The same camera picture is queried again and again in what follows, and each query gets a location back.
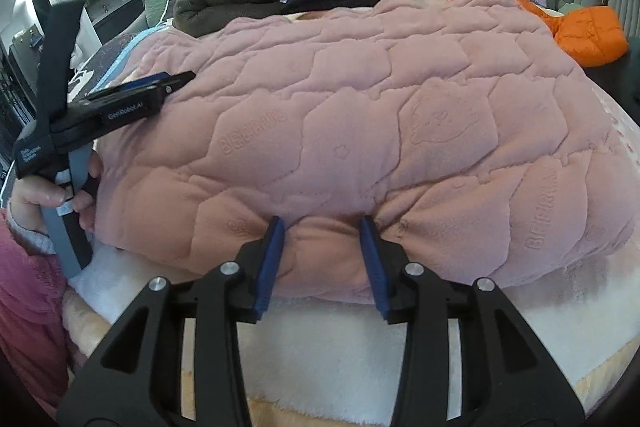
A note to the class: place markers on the person's left hand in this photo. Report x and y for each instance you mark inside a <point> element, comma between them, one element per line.
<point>32,202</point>

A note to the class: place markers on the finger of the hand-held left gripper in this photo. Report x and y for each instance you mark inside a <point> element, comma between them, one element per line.
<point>60,52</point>
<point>140,99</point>

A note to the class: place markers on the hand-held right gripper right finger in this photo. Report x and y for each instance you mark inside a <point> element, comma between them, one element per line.
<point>372,263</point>

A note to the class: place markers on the pink quilted jacket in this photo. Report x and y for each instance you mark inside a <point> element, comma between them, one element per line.
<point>375,132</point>

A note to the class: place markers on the orange puffer jacket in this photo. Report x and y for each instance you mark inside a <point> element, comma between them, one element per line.
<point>590,32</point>

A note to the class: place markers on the person's left forearm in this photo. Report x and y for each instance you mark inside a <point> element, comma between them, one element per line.
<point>25,307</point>

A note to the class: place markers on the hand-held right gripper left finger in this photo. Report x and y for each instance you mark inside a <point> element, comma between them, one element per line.
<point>270,259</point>

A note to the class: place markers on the dark vanity counter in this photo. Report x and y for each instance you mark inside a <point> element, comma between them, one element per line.
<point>120,19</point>

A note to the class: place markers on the brown folded fleece garment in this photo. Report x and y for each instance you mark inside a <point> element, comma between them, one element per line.
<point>225,4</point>

